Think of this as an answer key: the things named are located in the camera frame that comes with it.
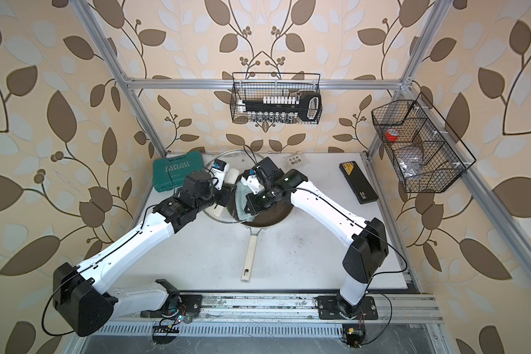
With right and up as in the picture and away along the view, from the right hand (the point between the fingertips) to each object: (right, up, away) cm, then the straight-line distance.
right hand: (247, 209), depth 76 cm
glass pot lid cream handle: (-5, +11, +1) cm, 13 cm away
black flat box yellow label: (+53, +6, +32) cm, 63 cm away
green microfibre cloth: (-2, +6, +1) cm, 7 cm away
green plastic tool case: (-42, +13, +32) cm, 55 cm away
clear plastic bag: (+54, +14, -5) cm, 57 cm away
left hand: (-7, +10, +1) cm, 12 cm away
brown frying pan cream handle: (+5, -7, +12) cm, 15 cm away
